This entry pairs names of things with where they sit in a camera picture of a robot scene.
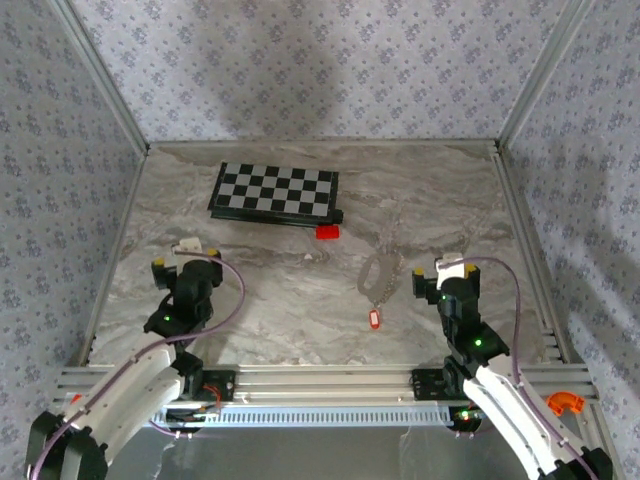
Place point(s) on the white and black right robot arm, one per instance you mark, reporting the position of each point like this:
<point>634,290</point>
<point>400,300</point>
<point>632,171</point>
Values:
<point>510,415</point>

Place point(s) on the grey oval loop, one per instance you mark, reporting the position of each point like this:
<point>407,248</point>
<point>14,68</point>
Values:
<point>363,280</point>

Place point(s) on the aluminium corner post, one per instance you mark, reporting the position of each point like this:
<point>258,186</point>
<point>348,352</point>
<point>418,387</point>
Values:
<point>102,75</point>
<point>543,75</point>

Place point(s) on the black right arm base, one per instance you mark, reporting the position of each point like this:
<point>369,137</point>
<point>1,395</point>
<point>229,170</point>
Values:
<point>427,385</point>

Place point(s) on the black and white checkerboard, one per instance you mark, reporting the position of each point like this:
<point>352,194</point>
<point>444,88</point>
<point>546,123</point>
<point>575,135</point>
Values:
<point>275,190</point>

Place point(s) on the black controller board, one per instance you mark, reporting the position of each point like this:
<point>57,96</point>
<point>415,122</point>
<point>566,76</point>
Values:
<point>192,417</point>
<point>464,417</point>

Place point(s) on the thin aluminium edge rail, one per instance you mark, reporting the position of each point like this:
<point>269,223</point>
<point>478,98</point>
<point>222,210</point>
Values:
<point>325,143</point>

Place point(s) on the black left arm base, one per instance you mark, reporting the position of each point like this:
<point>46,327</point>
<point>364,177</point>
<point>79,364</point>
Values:
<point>222,385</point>

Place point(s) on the wide aluminium frame rail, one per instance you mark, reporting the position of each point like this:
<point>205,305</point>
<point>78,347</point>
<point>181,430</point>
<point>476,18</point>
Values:
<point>325,382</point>

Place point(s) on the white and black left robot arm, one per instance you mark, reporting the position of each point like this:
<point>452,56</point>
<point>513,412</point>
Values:
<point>125,385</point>

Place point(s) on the silver keyring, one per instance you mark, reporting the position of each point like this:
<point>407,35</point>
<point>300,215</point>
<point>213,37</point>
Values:
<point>376,304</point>

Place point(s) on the aluminium side rail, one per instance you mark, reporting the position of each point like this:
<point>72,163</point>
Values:
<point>89,345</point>
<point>555,345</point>

